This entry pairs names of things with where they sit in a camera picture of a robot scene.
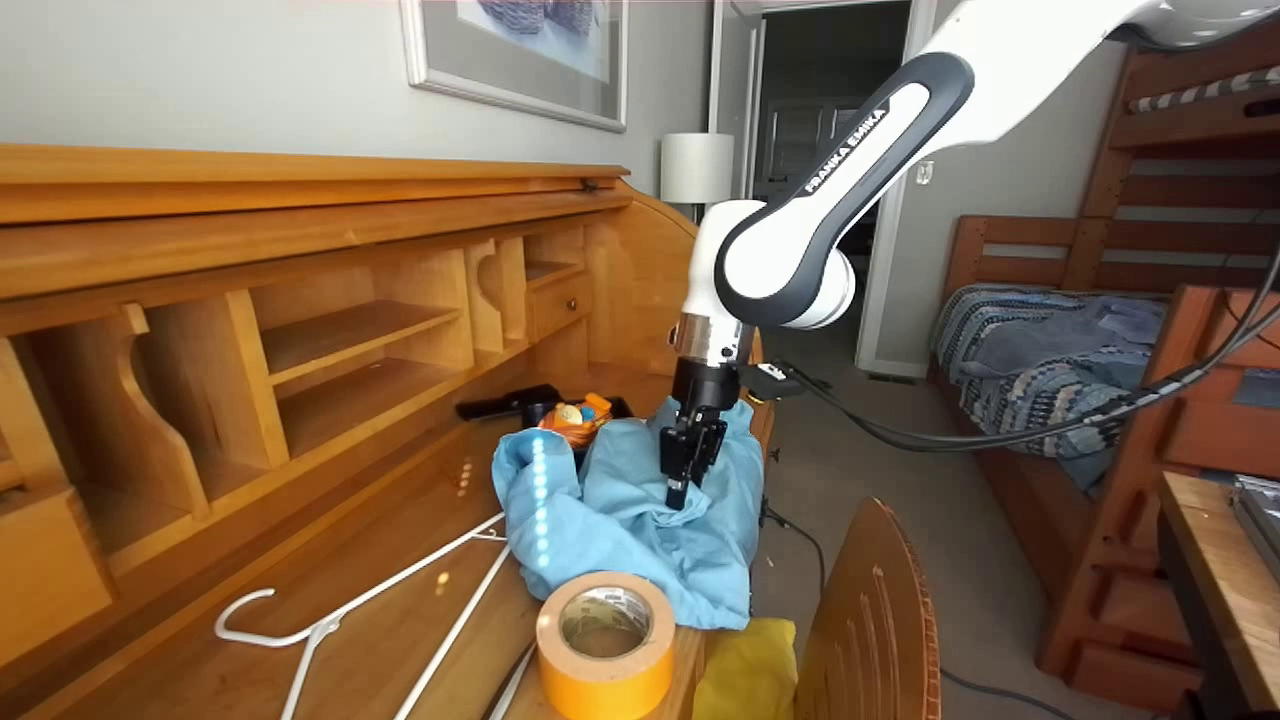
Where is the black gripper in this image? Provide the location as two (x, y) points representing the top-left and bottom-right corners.
(661, 312), (745, 513)

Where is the blue cloth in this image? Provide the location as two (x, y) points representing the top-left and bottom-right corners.
(491, 404), (765, 632)

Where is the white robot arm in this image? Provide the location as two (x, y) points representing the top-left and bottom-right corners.
(661, 0), (1280, 509)

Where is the yellow cloth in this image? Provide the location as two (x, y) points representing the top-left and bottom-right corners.
(693, 616), (795, 720)

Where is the orange small object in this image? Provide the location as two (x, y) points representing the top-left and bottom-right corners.
(544, 393), (613, 449)

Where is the orange tape roll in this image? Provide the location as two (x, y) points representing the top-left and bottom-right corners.
(537, 572), (676, 720)

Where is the wooden chair back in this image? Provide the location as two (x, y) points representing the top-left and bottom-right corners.
(791, 496), (946, 720)

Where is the blue patterned blanket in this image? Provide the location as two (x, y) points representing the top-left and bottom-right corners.
(932, 284), (1170, 494)

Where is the wooden roll-top desk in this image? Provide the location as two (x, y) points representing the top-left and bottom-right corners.
(0, 145), (780, 720)

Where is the wooden side table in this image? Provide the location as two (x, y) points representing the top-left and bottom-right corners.
(1158, 473), (1280, 720)

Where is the wooden bunk bed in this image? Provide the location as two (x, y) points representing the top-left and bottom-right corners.
(946, 19), (1280, 712)

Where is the white wire hanger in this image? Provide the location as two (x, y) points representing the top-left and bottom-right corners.
(209, 509), (541, 720)

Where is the framed wall picture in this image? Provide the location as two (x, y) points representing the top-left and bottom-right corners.
(397, 0), (629, 132)

